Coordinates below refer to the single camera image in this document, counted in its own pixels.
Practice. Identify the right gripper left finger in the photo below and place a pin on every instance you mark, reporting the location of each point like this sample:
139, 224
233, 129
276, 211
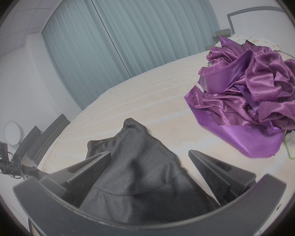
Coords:
84, 173

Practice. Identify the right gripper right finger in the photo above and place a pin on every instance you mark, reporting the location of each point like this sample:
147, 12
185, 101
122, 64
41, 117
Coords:
211, 178

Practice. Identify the black T-shirt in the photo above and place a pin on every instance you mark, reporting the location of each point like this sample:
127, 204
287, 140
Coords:
142, 171

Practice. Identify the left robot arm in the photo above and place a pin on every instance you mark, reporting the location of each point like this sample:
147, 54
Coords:
12, 167

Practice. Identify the bed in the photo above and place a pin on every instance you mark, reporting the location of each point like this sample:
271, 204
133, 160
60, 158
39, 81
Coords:
142, 102

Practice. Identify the black chest of drawers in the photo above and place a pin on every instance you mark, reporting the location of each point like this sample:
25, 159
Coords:
54, 134

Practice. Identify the round white mirror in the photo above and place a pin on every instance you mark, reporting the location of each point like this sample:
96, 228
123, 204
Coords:
12, 133

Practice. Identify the purple satin garment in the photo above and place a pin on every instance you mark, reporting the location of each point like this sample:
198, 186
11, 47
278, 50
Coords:
248, 99

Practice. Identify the blue-green curtain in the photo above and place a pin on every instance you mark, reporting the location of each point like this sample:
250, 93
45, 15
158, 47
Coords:
83, 58
157, 26

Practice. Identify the grey bedside table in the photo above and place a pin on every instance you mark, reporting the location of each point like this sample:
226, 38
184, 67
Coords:
221, 34

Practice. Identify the white printed pillow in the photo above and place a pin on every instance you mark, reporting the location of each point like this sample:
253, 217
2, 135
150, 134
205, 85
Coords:
258, 40

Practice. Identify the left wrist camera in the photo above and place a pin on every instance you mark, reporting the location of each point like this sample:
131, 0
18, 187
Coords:
2, 149

